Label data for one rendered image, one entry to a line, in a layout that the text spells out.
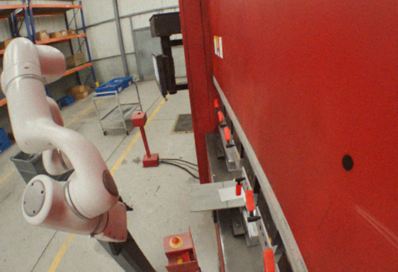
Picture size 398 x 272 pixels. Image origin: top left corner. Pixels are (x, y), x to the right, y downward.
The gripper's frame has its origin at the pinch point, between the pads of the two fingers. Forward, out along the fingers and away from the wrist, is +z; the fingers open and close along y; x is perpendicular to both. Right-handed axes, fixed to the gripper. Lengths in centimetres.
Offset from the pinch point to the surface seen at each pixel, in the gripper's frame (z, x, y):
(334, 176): -29, -42, -3
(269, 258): -2.8, -35.2, -13.9
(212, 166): 77, -23, 42
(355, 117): -36, -43, 0
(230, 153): 70, -37, 46
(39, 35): 81, 440, 560
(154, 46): 350, 121, 677
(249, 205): 7.3, -34.5, 1.2
